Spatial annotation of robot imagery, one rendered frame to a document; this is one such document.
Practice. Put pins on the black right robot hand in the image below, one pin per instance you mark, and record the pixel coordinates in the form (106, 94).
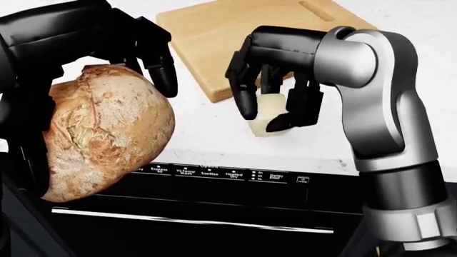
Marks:
(282, 53)

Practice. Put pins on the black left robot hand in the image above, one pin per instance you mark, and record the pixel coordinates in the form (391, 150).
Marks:
(71, 32)

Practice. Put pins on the pale cheese block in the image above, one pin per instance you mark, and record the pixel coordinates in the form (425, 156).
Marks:
(266, 109)

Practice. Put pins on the round crusty bread loaf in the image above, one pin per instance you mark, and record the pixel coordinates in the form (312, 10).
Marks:
(107, 131)

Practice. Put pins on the wooden cutting board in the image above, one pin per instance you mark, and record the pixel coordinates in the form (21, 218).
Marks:
(242, 40)

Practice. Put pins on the black dishwasher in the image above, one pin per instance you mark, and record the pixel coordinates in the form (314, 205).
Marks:
(200, 211)

